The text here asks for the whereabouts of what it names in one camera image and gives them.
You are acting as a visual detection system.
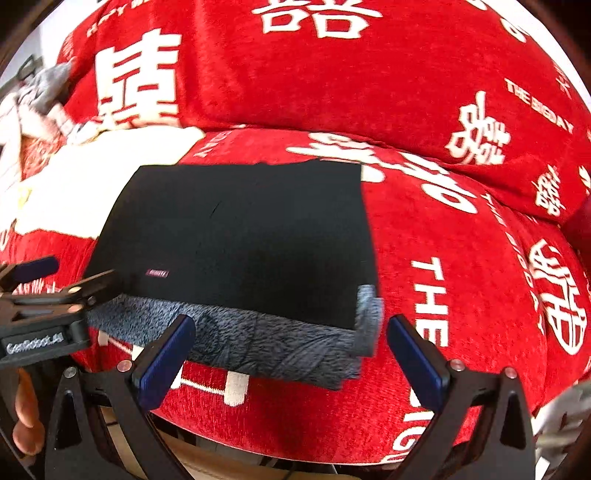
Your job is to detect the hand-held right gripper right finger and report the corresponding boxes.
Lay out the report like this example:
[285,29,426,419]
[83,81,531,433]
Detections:
[387,315,536,480]

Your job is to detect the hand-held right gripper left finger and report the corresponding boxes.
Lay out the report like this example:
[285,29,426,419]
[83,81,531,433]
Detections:
[44,315,197,480]

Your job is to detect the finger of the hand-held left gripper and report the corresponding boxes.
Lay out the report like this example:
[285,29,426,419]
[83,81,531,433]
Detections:
[0,256,61,292]
[0,270,121,327]

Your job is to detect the black pants with grey lining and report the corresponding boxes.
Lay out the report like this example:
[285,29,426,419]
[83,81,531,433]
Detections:
[84,158,385,393]

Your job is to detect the person's left hand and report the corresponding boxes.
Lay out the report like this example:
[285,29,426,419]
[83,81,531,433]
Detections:
[0,367,47,457]

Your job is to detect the red printed sofa seat cushion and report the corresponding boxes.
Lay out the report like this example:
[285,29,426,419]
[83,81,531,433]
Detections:
[0,127,591,468]

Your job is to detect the grey and white cloth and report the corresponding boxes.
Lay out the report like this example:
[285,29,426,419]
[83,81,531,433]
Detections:
[531,380,588,463]

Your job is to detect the red printed sofa back cushion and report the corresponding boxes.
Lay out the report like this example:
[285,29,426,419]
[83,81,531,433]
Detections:
[55,0,591,224]

